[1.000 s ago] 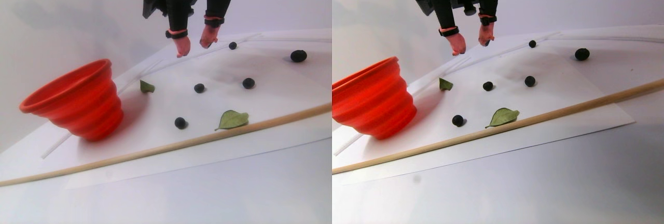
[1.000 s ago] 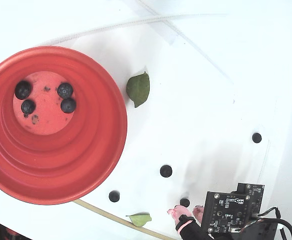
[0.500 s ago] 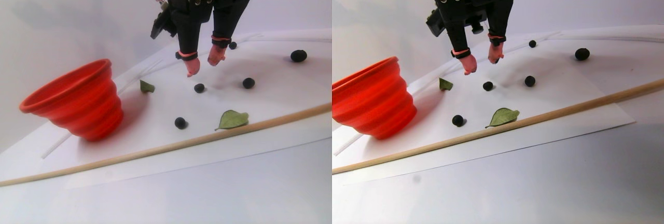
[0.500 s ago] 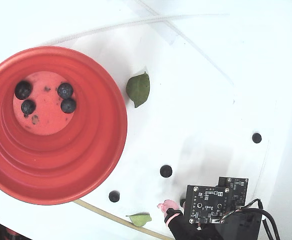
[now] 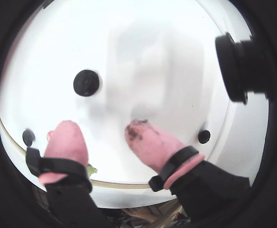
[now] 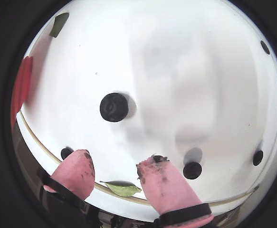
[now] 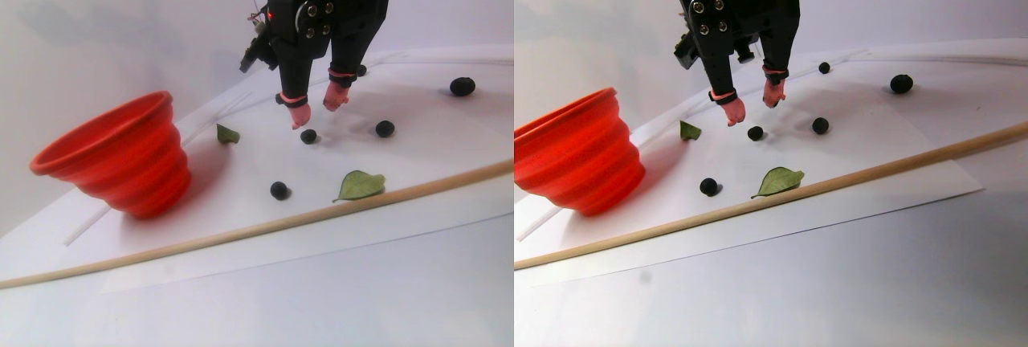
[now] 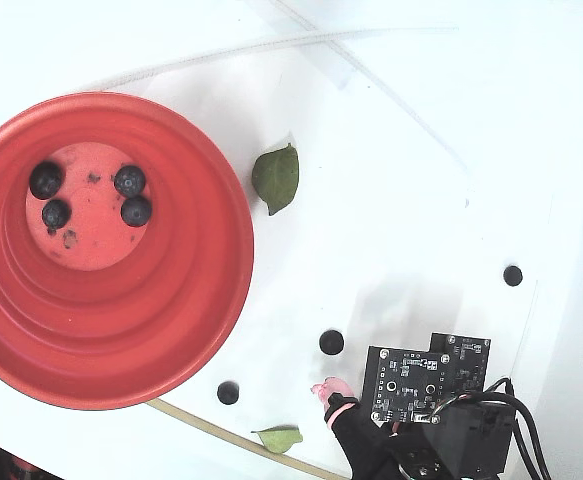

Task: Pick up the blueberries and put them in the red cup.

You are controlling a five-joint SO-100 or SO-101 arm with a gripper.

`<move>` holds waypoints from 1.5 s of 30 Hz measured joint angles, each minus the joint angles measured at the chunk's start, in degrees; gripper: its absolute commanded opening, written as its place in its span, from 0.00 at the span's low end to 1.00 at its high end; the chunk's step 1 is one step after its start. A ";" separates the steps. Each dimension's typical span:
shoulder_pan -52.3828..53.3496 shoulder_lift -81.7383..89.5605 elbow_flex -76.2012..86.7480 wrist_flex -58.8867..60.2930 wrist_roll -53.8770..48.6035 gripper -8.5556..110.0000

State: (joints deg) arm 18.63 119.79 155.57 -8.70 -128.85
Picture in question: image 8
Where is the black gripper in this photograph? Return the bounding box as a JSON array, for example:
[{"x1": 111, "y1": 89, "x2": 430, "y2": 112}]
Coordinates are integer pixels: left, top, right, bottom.
[{"x1": 310, "y1": 377, "x2": 517, "y2": 480}]

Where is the red collapsible cup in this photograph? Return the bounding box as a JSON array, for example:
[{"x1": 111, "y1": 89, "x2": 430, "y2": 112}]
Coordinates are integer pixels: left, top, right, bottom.
[{"x1": 0, "y1": 92, "x2": 255, "y2": 411}]

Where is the light green leaf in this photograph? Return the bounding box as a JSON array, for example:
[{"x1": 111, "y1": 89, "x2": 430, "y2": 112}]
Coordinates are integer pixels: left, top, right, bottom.
[{"x1": 250, "y1": 425, "x2": 304, "y2": 455}]

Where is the thin wooden stick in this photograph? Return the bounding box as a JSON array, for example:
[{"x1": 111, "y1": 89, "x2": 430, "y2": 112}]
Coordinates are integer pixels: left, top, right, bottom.
[{"x1": 145, "y1": 398, "x2": 345, "y2": 480}]

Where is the dark green leaf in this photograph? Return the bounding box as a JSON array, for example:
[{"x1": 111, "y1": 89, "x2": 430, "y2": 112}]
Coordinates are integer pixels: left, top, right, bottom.
[{"x1": 251, "y1": 142, "x2": 301, "y2": 217}]

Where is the black camera circuit board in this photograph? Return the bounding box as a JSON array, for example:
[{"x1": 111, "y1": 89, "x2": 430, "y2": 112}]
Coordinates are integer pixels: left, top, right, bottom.
[
  {"x1": 429, "y1": 332, "x2": 492, "y2": 401},
  {"x1": 362, "y1": 344, "x2": 453, "y2": 425}
]

